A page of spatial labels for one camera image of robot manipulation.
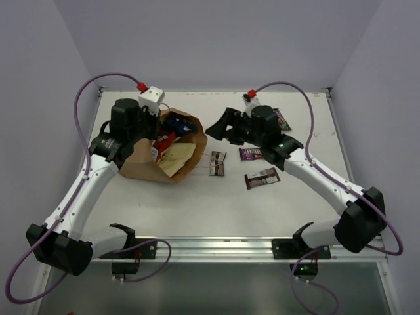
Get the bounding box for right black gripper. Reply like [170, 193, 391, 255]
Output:
[206, 107, 266, 149]

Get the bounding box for purple M&M's packet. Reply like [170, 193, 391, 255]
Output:
[239, 148, 263, 161]

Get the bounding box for brown M&M's packet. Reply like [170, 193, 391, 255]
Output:
[244, 167, 280, 190]
[209, 151, 227, 177]

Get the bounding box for brown paper bag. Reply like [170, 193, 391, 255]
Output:
[119, 108, 207, 183]

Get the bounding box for purple candy packet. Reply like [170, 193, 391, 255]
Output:
[273, 108, 291, 131]

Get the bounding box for red snack packet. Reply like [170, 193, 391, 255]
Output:
[151, 132, 177, 163]

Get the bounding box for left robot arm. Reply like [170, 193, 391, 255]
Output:
[26, 98, 160, 276]

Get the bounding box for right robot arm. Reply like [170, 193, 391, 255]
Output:
[205, 105, 386, 258]

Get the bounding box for blue snack bag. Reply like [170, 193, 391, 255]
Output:
[163, 117, 197, 135]

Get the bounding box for cream snack packet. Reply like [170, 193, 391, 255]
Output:
[157, 142, 196, 177]

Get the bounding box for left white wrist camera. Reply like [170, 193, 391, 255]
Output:
[136, 82, 165, 117]

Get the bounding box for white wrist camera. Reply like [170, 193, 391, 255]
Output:
[242, 89, 261, 118]
[136, 82, 165, 117]

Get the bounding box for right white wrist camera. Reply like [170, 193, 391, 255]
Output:
[242, 89, 261, 118]

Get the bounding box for aluminium mounting rail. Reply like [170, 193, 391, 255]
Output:
[42, 236, 385, 263]

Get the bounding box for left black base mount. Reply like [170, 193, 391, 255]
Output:
[100, 238, 157, 279]

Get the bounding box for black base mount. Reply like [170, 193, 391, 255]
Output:
[271, 238, 331, 282]
[100, 238, 157, 279]

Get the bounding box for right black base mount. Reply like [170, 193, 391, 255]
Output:
[271, 238, 331, 282]

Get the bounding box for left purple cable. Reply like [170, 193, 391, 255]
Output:
[3, 72, 145, 305]

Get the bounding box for purple cable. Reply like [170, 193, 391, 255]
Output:
[255, 81, 404, 315]
[3, 72, 145, 305]

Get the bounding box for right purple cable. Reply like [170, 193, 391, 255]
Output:
[255, 81, 404, 315]

